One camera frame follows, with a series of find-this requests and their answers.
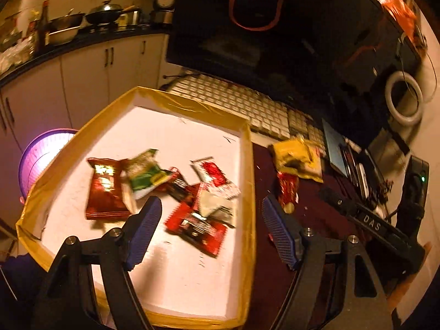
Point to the purple plastic basket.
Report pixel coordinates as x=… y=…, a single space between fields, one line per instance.
x=39 y=154

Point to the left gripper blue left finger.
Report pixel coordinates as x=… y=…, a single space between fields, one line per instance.
x=139 y=230

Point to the white torn wrapper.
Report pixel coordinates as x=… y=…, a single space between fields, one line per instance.
x=217 y=208

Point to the red black candy wrapper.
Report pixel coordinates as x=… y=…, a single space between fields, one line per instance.
x=205 y=234

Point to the white mechanical keyboard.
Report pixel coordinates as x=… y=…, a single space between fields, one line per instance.
x=267 y=116

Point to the yellow cracker snack packet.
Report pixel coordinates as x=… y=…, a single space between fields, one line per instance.
x=299 y=157

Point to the pens beside notebook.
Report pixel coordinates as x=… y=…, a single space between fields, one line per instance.
x=365 y=176

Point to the rice cooker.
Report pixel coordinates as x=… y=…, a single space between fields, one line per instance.
x=162 y=12

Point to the metal mixing bowl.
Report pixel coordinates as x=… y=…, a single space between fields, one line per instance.
x=63 y=29

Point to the green white snack packet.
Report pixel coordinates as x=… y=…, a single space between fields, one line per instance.
x=140 y=176

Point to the red black candy in tray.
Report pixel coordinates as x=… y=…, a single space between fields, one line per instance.
x=177 y=187

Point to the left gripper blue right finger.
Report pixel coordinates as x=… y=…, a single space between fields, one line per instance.
x=285 y=231

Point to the long red wafer packet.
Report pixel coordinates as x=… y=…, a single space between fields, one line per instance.
x=288 y=191

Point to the dark red chip bag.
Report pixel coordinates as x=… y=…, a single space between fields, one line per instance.
x=105 y=201

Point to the white ring light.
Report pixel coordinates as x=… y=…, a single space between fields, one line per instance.
x=404 y=99

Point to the black wok with lid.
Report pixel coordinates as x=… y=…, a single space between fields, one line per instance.
x=104 y=14

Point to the orange plastic bag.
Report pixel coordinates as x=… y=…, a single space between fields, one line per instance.
x=409 y=20

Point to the dark sauce bottle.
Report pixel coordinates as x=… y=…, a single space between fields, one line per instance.
x=42 y=27

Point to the small red white sachet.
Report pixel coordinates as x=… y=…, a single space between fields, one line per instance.
x=214 y=178

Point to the white kitchen cabinets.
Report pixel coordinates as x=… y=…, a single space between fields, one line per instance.
x=69 y=90

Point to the blue notebook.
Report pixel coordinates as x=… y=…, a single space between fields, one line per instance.
x=333 y=142

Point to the black computer monitor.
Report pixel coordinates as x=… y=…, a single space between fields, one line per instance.
x=330 y=58

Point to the person's right hand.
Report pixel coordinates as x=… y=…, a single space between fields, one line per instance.
x=402 y=288

